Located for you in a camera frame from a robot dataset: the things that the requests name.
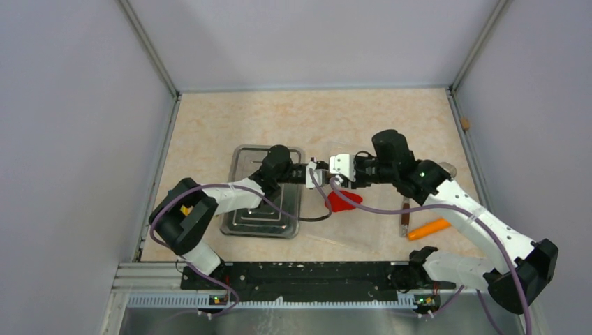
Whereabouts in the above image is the red dough piece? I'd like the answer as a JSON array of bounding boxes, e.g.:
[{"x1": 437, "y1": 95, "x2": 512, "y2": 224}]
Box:
[{"x1": 325, "y1": 191, "x2": 363, "y2": 213}]

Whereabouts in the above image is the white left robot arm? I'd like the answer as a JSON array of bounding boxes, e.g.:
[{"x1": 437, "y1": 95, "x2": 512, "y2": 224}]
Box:
[{"x1": 149, "y1": 145, "x2": 314, "y2": 289}]

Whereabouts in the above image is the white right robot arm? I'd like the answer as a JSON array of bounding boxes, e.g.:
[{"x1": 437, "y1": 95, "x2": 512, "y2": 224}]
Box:
[{"x1": 346, "y1": 129, "x2": 558, "y2": 315}]

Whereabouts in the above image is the steel rectangular tray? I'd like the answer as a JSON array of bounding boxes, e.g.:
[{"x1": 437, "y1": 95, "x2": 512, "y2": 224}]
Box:
[{"x1": 220, "y1": 145, "x2": 302, "y2": 239}]

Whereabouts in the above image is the orange carrot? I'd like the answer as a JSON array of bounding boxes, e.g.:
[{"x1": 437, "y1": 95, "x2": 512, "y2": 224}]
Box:
[{"x1": 407, "y1": 218, "x2": 452, "y2": 241}]

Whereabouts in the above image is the small wooden block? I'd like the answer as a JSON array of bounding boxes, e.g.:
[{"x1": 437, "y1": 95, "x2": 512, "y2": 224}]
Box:
[{"x1": 459, "y1": 117, "x2": 471, "y2": 131}]

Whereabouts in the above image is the colourful toy block stack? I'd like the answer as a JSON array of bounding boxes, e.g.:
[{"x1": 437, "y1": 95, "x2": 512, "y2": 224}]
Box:
[{"x1": 179, "y1": 205, "x2": 193, "y2": 216}]

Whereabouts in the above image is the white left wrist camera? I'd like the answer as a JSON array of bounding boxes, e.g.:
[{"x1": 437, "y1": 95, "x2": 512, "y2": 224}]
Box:
[{"x1": 304, "y1": 158, "x2": 330, "y2": 189}]

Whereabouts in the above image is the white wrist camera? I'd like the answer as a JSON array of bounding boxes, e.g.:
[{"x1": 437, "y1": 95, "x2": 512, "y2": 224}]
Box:
[
  {"x1": 329, "y1": 154, "x2": 356, "y2": 181},
  {"x1": 304, "y1": 158, "x2": 330, "y2": 189}
]

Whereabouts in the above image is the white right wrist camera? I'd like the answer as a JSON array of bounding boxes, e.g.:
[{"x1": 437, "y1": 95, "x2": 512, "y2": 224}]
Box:
[{"x1": 329, "y1": 154, "x2": 356, "y2": 181}]

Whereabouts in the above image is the metal spatula wooden handle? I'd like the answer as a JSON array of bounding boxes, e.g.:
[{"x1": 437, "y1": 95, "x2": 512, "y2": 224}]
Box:
[{"x1": 399, "y1": 198, "x2": 410, "y2": 237}]

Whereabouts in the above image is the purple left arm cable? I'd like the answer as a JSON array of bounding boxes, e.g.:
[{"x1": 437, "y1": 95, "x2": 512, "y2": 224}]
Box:
[{"x1": 149, "y1": 168, "x2": 334, "y2": 318}]

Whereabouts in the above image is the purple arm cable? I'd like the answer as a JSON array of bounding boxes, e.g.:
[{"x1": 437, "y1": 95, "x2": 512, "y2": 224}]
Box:
[
  {"x1": 149, "y1": 168, "x2": 334, "y2": 318},
  {"x1": 328, "y1": 177, "x2": 533, "y2": 335}
]

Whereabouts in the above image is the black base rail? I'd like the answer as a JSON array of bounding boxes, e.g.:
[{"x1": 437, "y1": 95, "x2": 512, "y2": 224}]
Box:
[{"x1": 180, "y1": 261, "x2": 456, "y2": 303}]

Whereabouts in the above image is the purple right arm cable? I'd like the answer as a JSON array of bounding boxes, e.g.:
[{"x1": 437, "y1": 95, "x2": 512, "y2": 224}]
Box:
[{"x1": 328, "y1": 177, "x2": 533, "y2": 335}]

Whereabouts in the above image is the aluminium frame rail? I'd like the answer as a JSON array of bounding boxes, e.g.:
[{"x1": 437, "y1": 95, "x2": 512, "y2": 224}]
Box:
[{"x1": 99, "y1": 261, "x2": 547, "y2": 335}]

